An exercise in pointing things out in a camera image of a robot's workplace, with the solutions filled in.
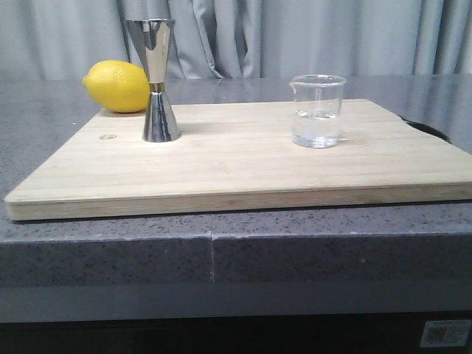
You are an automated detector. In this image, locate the clear glass beaker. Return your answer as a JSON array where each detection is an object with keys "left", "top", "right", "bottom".
[{"left": 289, "top": 74, "right": 347, "bottom": 148}]

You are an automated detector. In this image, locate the steel double jigger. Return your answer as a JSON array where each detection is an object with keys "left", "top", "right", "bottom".
[{"left": 125, "top": 18, "right": 181, "bottom": 142}]

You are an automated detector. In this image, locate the wooden cutting board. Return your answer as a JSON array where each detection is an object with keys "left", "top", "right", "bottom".
[{"left": 5, "top": 100, "right": 471, "bottom": 221}]

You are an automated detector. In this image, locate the yellow lemon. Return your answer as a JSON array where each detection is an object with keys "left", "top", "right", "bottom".
[{"left": 82, "top": 60, "right": 150, "bottom": 113}]

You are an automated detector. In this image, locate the grey curtain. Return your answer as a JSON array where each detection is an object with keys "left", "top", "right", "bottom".
[{"left": 1, "top": 1, "right": 471, "bottom": 81}]

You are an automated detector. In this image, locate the white QR code sticker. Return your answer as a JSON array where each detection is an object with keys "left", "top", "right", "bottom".
[{"left": 420, "top": 319, "right": 471, "bottom": 348}]

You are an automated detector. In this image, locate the black cutting board handle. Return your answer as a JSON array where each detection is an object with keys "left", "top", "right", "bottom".
[{"left": 400, "top": 117, "right": 451, "bottom": 144}]

